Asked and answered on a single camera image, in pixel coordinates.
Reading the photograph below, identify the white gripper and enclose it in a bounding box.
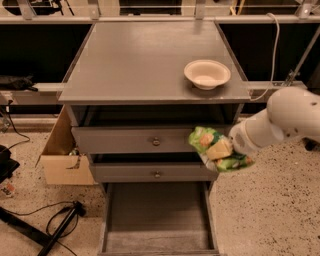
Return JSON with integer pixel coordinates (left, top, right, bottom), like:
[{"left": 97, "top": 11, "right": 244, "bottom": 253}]
[{"left": 206, "top": 110, "right": 284, "bottom": 160}]

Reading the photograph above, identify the green rice chip bag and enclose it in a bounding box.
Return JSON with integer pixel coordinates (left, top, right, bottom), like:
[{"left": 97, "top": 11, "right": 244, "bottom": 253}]
[{"left": 188, "top": 126, "right": 254, "bottom": 173}]

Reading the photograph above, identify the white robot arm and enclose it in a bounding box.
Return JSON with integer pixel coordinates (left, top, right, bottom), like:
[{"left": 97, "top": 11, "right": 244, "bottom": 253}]
[{"left": 206, "top": 86, "right": 320, "bottom": 160}]

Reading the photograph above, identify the grey top drawer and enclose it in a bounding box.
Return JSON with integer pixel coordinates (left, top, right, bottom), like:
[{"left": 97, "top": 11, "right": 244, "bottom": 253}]
[{"left": 71, "top": 127, "right": 195, "bottom": 154}]

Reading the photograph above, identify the grey drawer cabinet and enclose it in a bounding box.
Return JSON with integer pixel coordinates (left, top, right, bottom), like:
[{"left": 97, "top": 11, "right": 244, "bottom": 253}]
[{"left": 57, "top": 21, "right": 252, "bottom": 188}]

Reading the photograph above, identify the grey open bottom drawer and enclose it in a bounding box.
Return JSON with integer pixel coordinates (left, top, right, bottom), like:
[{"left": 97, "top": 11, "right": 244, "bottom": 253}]
[{"left": 97, "top": 182, "right": 220, "bottom": 256}]

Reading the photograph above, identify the grey middle drawer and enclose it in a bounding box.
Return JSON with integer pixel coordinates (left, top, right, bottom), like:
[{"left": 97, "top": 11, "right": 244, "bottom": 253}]
[{"left": 90, "top": 163, "right": 218, "bottom": 183}]

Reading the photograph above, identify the white paper bowl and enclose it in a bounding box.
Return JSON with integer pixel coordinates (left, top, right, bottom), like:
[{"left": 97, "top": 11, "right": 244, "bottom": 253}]
[{"left": 184, "top": 60, "right": 231, "bottom": 90}]

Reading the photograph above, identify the cardboard box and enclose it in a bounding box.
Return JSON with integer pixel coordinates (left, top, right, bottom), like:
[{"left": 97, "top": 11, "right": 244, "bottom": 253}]
[{"left": 39, "top": 107, "right": 95, "bottom": 185}]

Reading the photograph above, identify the black tripod stand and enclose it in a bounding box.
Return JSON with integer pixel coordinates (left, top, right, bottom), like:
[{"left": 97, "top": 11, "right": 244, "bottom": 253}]
[{"left": 0, "top": 200, "right": 87, "bottom": 256}]

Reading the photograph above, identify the black object at left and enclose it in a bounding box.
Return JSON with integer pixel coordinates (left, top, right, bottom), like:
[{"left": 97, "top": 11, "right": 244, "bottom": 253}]
[{"left": 0, "top": 145, "right": 20, "bottom": 184}]

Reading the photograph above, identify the white cable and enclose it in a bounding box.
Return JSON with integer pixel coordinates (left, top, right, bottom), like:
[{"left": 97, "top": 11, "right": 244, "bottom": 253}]
[{"left": 250, "top": 12, "right": 281, "bottom": 102}]

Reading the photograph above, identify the black floor cable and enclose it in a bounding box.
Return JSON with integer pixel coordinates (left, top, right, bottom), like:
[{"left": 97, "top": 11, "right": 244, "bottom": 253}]
[{"left": 0, "top": 99, "right": 32, "bottom": 151}]

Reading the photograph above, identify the metal rail frame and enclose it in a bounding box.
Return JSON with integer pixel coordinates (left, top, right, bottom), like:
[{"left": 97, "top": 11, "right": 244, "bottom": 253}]
[{"left": 0, "top": 0, "right": 320, "bottom": 24}]

